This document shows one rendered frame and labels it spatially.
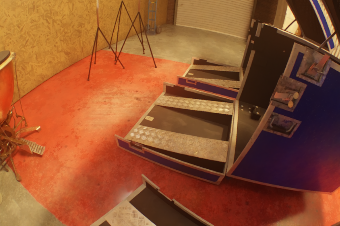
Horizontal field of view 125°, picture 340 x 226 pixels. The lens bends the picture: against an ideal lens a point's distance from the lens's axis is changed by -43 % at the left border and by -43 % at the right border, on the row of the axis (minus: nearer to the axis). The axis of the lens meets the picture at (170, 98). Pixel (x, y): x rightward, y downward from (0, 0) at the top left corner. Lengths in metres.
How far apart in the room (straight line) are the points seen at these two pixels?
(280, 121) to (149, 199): 0.83
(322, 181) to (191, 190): 0.92
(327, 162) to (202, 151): 0.82
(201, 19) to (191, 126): 5.49
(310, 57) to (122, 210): 1.16
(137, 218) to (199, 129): 0.88
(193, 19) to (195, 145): 5.83
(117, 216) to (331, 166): 1.28
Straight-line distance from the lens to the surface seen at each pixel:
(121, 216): 1.00
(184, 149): 1.10
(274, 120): 0.71
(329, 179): 1.28
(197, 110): 1.43
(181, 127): 1.36
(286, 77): 0.59
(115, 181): 1.11
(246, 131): 1.30
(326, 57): 0.59
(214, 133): 1.38
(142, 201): 1.02
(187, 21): 6.60
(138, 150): 1.10
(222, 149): 1.10
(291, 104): 0.61
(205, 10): 6.46
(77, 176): 1.21
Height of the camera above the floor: 0.99
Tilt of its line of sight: 35 degrees down
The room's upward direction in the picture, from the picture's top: 6 degrees clockwise
